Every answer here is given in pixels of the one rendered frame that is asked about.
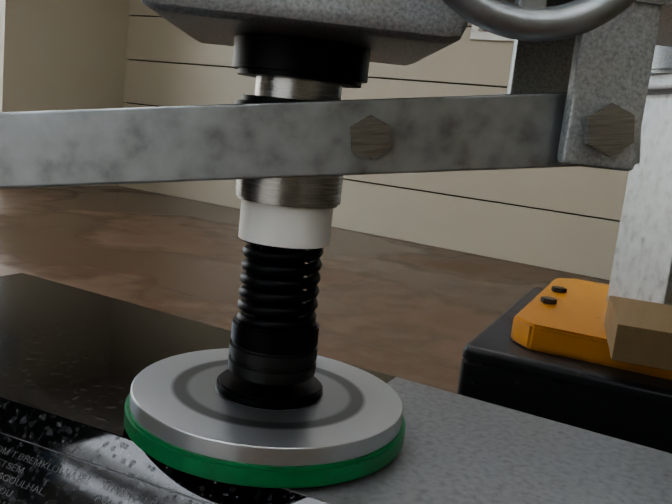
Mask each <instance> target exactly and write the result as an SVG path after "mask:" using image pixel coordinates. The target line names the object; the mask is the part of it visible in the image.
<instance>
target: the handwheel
mask: <svg viewBox="0 0 672 504"><path fill-rule="evenodd" d="M442 1H443V2H444V3H445V4H446V5H447V6H448V7H449V8H451V9H452V10H453V11H454V12H456V13H457V14H458V15H459V16H461V17H462V18H464V19H465V20H467V21H468V22H470V23H471V24H473V25H475V26H477V27H479V28H481V29H483V30H485V31H488V32H490V33H493V34H495V35H498V36H502V37H506V38H509V39H515V40H521V41H533V42H541V41H554V40H561V39H566V38H570V37H574V36H578V35H581V34H583V33H586V32H589V31H591V30H593V29H596V28H598V27H600V26H602V25H604V24H605V23H607V22H609V21H610V20H612V19H614V18H615V17H617V16H618V15H619V14H621V13H622V12H624V11H625V10H626V9H627V8H628V7H630V6H631V5H632V4H633V3H634V2H635V1H636V0H575V1H572V2H569V3H565V4H561V5H556V6H549V7H546V3H547V0H515V4H514V3H510V2H507V1H505V0H442Z"/></svg>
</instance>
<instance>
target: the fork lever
mask: <svg viewBox="0 0 672 504"><path fill-rule="evenodd" d="M566 96H567V92H559V93H531V94H502V95H474V96H446V97H417V98H389V99H361V100H333V101H304V102H276V103H248V104H219V105H191V106H163V107H134V108H106V109H78V110H50V111H21V112H0V188H26V187H52V186H78V185H104V184H130V183H157V182H183V181H209V180H235V179H262V178H288V177H314V176H340V175H366V174H393V173H419V172H445V171H471V170H497V169H524V168H550V167H576V166H574V165H565V164H561V163H559V162H558V160H557V153H558V147H559V140H560V134H561V128H562V121H563V115H564V108H565V102H566ZM634 125H635V115H633V114H632V113H630V112H628V111H626V110H625V109H623V108H621V107H619V106H618V105H616V104H614V103H612V102H610V103H606V104H605V105H603V106H602V107H600V108H598V109H597V110H595V111H593V112H592V113H590V114H589V115H587V116H585V119H584V144H585V145H587V146H589V147H590V148H592V149H594V150H596V151H598V152H599V153H601V154H603V155H605V156H607V157H611V156H613V155H615V154H616V153H618V152H619V151H621V150H623V149H624V148H626V147H628V146H629V145H631V144H632V143H634Z"/></svg>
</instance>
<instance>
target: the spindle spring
mask: <svg viewBox="0 0 672 504"><path fill-rule="evenodd" d="M244 241H245V240H244ZM245 242H246V243H248V245H246V246H245V247H243V248H242V253H243V254H244V256H245V257H247V258H245V259H243V260H242V262H241V267H242V269H243V270H246V271H244V272H243V273H242V274H240V281H241V282H242V283H243V285H241V286H240V288H239V290H238V291H239V294H240V296H242V298H241V299H239V300H238V307H239V308H240V310H241V311H240V312H238V313H237V315H236V318H237V319H238V320H239V321H240V322H242V323H244V324H247V325H249V326H253V327H257V328H262V329H268V330H279V331H289V330H298V329H303V328H306V327H308V326H310V325H312V324H313V323H314V322H315V320H316V317H317V315H316V313H315V311H314V310H315V309H316V308H317V306H318V301H317V298H316V297H317V296H318V294H319V287H318V285H317V284H318V283H319V281H320V279H321V277H320V273H319V272H318V271H319V270H320V269H321V266H322V262H321V260H320V257H321V256H322V255H323V248H318V249H307V251H298V252H279V251H267V250H260V247H265V248H276V249H293V248H281V247H273V246H266V245H261V244H255V243H251V242H248V241H245ZM259 261H266V262H279V263H299V262H307V263H309V264H304V265H268V264H261V263H259ZM258 274H259V275H265V276H276V277H296V276H305V275H306V276H308V277H303V278H300V279H268V278H261V277H258ZM256 288H259V289H267V290H301V289H302V292H295V293H271V292H262V291H256ZM303 289H307V290H306V291H305V290H303ZM255 302H260V303H268V304H296V303H301V304H300V305H298V306H288V307H274V306H263V305H258V304H255ZM303 302H306V303H303ZM246 313H248V314H251V315H256V316H262V317H272V318H290V317H299V316H304V315H305V317H303V318H299V319H292V320H266V319H259V318H254V317H250V316H247V315H246Z"/></svg>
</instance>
